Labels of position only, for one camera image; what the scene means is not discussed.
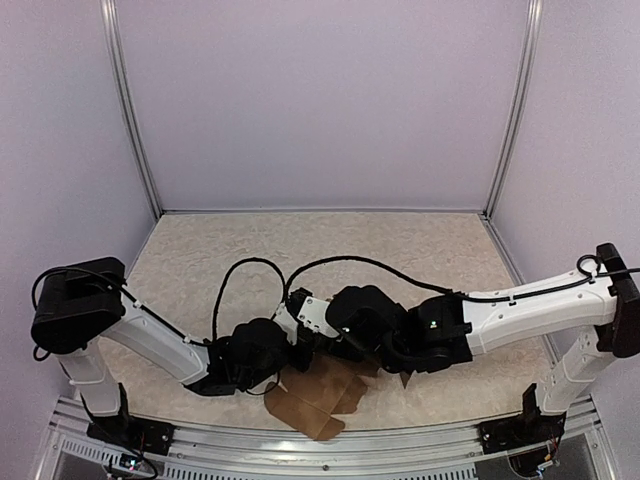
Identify brown cardboard box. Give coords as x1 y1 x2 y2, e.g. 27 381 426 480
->
262 354 387 442

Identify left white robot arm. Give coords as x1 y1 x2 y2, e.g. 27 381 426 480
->
31 257 336 445

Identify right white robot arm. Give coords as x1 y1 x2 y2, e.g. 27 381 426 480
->
305 243 639 444

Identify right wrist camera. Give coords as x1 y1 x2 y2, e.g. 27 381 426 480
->
297 296 340 339

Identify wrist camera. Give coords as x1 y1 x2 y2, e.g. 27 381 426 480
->
297 296 340 339
272 288 312 345

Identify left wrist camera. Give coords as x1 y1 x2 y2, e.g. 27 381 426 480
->
272 288 312 345

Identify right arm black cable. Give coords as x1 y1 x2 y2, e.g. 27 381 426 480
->
285 255 516 306

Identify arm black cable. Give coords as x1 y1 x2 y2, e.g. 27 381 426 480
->
209 258 289 346
285 255 516 306

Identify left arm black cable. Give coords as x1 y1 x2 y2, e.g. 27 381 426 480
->
209 258 289 346

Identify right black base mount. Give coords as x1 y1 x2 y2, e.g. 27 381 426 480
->
477 383 566 454

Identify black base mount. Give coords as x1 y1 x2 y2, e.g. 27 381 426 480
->
83 383 176 456
477 383 566 454

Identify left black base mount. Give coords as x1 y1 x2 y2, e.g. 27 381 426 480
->
83 383 176 456

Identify back aluminium floor rail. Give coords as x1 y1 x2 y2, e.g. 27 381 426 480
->
162 207 485 216

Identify front aluminium frame rail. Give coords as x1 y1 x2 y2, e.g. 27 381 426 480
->
27 389 623 479

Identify right aluminium corner post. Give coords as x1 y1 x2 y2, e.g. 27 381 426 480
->
483 0 544 223

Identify aluminium corner post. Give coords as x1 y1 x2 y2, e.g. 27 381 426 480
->
483 0 544 223
99 0 164 221

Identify left aluminium corner post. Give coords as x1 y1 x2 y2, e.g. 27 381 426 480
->
99 0 164 221

